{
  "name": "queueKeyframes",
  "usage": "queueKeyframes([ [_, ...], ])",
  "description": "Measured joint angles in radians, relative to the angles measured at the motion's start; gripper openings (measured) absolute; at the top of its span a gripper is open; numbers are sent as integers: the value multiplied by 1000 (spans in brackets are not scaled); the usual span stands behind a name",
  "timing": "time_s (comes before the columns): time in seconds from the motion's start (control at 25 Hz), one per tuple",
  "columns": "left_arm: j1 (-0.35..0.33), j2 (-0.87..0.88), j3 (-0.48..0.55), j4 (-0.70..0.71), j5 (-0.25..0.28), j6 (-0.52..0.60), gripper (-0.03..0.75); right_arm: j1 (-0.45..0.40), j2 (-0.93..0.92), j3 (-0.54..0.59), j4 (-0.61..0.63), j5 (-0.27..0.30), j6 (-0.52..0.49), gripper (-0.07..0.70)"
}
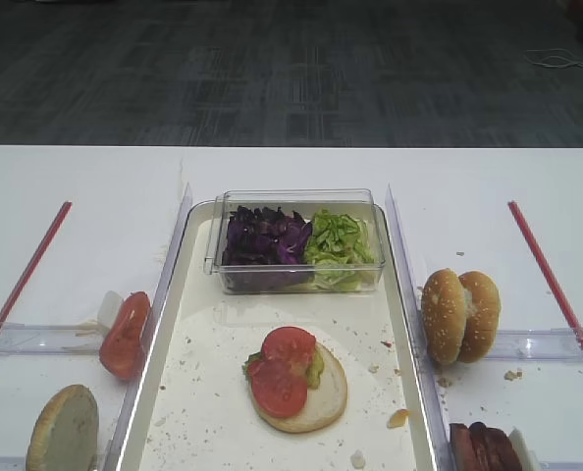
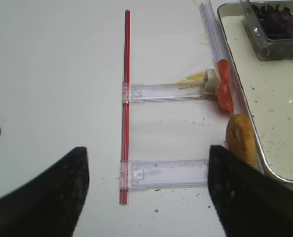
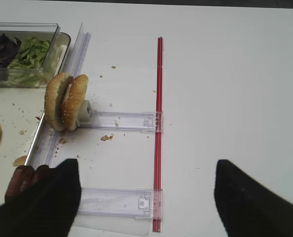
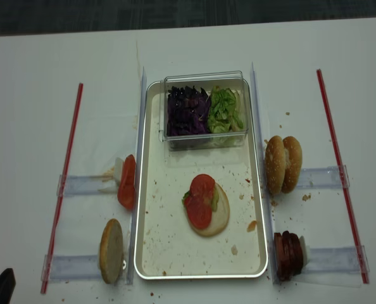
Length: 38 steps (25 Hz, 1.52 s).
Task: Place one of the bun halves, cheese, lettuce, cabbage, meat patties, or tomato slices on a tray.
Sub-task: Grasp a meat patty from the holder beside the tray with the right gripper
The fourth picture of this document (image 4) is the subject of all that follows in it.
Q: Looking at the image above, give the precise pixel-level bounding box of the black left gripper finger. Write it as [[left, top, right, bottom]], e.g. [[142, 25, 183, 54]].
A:
[[0, 268, 16, 304]]

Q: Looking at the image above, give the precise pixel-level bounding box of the clear tomato pusher track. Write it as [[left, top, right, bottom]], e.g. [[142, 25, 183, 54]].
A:
[[56, 175, 117, 197]]

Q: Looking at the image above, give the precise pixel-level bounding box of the standing tomato slices left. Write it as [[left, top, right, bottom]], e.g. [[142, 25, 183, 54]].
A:
[[117, 155, 136, 211]]

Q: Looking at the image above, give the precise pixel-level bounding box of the lower tomato slice on bun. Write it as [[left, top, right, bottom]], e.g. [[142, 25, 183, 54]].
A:
[[184, 195, 212, 230]]

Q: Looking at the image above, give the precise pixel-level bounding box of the tomato slice on bun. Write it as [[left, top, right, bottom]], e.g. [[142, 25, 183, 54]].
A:
[[190, 174, 215, 199], [184, 195, 212, 230]]

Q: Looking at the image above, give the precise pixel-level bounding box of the upper tomato slice on bun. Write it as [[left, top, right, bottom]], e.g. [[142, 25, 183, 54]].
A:
[[190, 174, 215, 199]]

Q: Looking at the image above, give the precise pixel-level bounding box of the pickle and lettuce on bun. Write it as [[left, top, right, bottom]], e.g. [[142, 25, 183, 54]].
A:
[[182, 188, 219, 212]]

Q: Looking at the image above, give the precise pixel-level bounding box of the chopped green lettuce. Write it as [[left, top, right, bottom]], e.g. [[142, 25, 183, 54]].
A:
[[208, 86, 244, 134]]

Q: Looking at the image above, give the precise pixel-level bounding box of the brown meat patties stack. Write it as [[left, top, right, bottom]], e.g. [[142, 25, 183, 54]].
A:
[[274, 231, 306, 282]]

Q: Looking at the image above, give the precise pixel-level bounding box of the clear left bun pusher track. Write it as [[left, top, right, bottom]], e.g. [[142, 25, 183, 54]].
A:
[[41, 255, 102, 282]]

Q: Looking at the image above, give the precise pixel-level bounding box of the standing bun half left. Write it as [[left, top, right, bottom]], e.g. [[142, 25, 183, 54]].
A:
[[99, 218, 123, 284]]

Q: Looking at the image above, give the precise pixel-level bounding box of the white rectangular metal tray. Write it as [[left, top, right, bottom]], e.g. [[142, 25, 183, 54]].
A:
[[134, 82, 268, 280]]

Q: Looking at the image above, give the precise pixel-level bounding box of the bottom bun on tray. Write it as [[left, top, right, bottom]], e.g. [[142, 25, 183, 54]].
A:
[[185, 183, 230, 237]]

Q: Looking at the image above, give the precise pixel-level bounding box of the shredded purple cabbage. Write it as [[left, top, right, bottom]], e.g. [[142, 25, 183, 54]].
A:
[[167, 86, 211, 136]]

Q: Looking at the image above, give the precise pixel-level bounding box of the clear plastic salad container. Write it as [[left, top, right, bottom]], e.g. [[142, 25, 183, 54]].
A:
[[161, 71, 249, 151]]

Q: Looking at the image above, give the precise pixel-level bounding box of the sesame bun front half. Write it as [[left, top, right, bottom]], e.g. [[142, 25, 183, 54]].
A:
[[265, 136, 286, 195]]

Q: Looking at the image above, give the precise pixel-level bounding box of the sesame bun half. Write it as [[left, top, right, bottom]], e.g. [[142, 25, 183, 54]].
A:
[[282, 136, 303, 193], [265, 136, 286, 195]]

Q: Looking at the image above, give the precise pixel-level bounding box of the white patty pusher block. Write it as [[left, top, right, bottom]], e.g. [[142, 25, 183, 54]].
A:
[[299, 236, 310, 270]]

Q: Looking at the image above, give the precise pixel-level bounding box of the sesame bun rear half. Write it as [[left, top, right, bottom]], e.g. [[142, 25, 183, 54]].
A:
[[282, 136, 303, 193]]

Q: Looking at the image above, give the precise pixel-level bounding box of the clear patty pusher track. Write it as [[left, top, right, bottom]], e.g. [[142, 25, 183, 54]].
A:
[[302, 246, 370, 274]]

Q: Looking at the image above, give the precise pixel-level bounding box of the clear sesame bun pusher track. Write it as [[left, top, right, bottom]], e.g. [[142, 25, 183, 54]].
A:
[[296, 165, 350, 189]]

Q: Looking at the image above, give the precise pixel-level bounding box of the left red rail strip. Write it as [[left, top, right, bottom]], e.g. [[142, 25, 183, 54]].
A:
[[41, 83, 84, 295]]

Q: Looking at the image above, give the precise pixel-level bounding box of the red rail strip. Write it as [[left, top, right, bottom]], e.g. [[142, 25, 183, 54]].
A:
[[41, 83, 84, 295], [316, 69, 370, 284]]

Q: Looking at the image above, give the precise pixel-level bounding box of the left clear divider rail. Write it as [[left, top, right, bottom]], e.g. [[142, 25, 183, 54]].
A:
[[125, 67, 147, 285]]

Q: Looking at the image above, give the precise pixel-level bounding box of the clear divider rail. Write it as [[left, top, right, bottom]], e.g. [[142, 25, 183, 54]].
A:
[[250, 63, 279, 284], [125, 67, 147, 285]]

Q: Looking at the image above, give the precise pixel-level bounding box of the right clear divider rail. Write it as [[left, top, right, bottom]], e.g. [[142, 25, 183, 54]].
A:
[[250, 63, 279, 284]]

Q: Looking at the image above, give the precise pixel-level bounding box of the right red rail strip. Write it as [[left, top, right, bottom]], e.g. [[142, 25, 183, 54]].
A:
[[316, 69, 370, 284]]

